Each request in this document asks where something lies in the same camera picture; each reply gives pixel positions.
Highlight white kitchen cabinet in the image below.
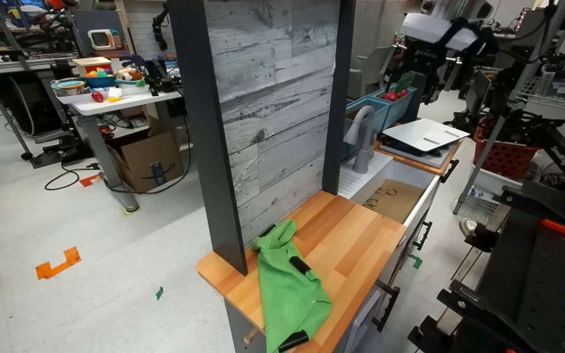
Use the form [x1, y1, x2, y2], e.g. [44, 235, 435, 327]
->
[223, 166, 442, 353]

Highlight black cabinet handle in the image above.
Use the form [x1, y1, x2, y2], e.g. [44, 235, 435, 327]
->
[411, 217, 435, 253]
[437, 157, 460, 186]
[370, 278, 401, 333]

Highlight white work table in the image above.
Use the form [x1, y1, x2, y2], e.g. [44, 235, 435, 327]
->
[54, 82, 185, 215]

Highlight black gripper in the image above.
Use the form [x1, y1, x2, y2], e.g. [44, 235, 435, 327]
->
[403, 37, 452, 94]

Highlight small orange floor tape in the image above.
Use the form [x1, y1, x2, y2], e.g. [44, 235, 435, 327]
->
[78, 170, 103, 190]

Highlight red plastic crate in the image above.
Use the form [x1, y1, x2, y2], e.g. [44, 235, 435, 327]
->
[470, 119, 541, 182]

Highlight orange stand handle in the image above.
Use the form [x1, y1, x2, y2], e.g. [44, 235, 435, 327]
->
[537, 215, 565, 239]

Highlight small black clip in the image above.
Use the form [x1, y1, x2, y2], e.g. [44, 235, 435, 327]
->
[287, 255, 313, 276]

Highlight red toy in bin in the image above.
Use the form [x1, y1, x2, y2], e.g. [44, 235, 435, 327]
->
[382, 88, 409, 104]

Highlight white sink basin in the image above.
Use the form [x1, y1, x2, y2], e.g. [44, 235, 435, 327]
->
[335, 149, 442, 229]

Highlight brown cardboard box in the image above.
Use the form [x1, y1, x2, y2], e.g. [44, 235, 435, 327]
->
[107, 125, 185, 196]

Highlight black floor cable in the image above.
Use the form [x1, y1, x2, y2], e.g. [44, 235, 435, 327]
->
[40, 160, 101, 194]

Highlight white tray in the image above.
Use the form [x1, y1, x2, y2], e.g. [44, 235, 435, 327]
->
[380, 115, 470, 157]

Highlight blue bowl with toy fruit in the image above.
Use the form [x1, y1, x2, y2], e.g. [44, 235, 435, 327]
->
[81, 66, 119, 90]

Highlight small blue storage bin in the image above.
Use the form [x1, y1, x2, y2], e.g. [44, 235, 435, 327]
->
[374, 82, 419, 131]

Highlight wooden kitchen countertop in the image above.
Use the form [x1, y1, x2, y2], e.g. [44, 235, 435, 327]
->
[193, 188, 407, 353]

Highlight wooden toy box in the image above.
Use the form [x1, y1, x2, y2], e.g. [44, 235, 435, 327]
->
[70, 55, 115, 78]

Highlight green toy in bin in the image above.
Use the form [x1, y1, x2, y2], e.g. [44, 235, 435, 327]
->
[393, 70, 417, 94]

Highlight wide dark kitchen post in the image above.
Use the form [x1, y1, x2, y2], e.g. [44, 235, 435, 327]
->
[166, 0, 250, 276]

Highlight black device on table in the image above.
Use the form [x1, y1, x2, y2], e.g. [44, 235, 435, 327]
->
[140, 57, 183, 98]

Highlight green cloth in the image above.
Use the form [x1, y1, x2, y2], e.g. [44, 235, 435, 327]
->
[250, 217, 335, 353]

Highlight narrow dark kitchen post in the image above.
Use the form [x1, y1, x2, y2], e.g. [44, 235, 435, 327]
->
[319, 0, 358, 196]

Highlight large blue storage bin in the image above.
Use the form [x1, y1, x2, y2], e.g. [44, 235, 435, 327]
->
[342, 96, 393, 160]

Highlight yellow white toy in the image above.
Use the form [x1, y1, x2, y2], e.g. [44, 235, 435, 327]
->
[103, 84, 125, 104]

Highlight wooden stove counter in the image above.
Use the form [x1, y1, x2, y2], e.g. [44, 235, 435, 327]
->
[372, 139, 462, 178]

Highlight black perforated equipment stand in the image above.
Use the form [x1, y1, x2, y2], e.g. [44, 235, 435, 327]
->
[405, 178, 565, 353]

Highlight round silver disc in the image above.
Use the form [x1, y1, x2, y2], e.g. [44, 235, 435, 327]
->
[456, 217, 480, 241]

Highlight grey wood-look backsplash panel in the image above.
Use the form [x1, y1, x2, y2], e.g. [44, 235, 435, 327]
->
[201, 0, 340, 247]

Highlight small screen device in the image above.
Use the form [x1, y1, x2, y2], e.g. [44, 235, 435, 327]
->
[85, 27, 123, 53]

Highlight large orange floor tape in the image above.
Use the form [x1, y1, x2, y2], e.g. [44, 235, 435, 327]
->
[32, 245, 83, 282]

